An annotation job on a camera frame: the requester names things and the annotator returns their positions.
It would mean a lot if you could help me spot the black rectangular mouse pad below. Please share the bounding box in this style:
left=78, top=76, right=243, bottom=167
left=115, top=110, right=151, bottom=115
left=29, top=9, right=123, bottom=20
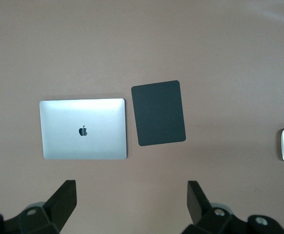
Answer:
left=131, top=79, right=187, bottom=147

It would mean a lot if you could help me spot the brown felt table cover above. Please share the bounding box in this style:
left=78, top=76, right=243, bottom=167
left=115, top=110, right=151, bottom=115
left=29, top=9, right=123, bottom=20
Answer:
left=0, top=0, right=284, bottom=234

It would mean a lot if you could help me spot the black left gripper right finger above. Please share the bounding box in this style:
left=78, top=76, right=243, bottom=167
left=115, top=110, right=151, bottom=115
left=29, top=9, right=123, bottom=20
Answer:
left=182, top=180, right=284, bottom=234

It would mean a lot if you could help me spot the silver closed Apple laptop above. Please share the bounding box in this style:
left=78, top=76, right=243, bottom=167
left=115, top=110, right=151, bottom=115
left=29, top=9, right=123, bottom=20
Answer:
left=39, top=98, right=128, bottom=160

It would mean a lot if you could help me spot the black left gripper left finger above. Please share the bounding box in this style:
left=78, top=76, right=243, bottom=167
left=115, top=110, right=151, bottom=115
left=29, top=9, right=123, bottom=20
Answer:
left=0, top=179, right=78, bottom=234

